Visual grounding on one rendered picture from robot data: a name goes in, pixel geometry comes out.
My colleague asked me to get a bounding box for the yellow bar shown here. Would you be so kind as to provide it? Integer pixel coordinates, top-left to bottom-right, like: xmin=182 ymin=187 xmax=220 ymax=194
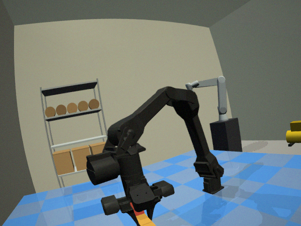
xmin=130 ymin=202 xmax=156 ymax=226

